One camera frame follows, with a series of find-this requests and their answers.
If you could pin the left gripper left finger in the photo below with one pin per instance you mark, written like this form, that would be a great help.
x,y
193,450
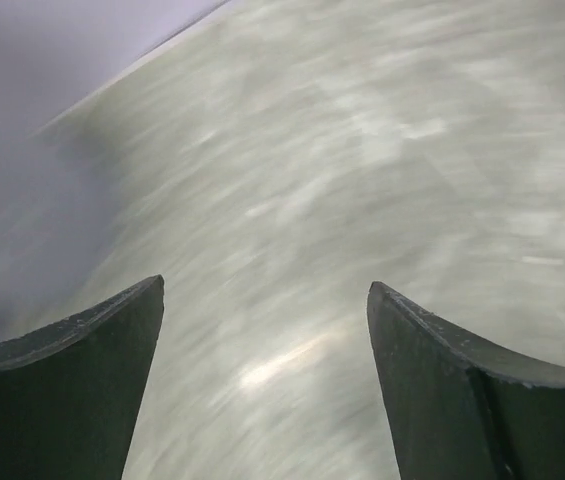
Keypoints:
x,y
70,392

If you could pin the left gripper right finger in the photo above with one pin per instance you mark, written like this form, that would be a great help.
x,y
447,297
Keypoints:
x,y
459,406

